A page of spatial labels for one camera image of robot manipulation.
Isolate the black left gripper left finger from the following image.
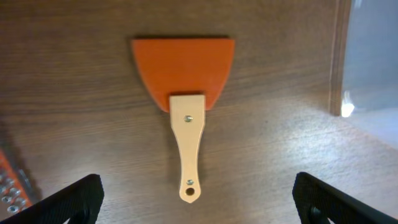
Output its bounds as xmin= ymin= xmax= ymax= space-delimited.
xmin=1 ymin=174 xmax=104 ymax=224

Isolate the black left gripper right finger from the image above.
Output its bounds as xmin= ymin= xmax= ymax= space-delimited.
xmin=292 ymin=172 xmax=397 ymax=224

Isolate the orange bit holder strip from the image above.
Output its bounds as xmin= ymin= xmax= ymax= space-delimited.
xmin=1 ymin=149 xmax=34 ymax=219

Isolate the clear plastic container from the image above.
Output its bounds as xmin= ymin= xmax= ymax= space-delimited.
xmin=340 ymin=0 xmax=397 ymax=148

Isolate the orange scraper with wooden handle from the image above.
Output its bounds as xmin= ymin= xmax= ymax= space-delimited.
xmin=131 ymin=37 xmax=235 ymax=203

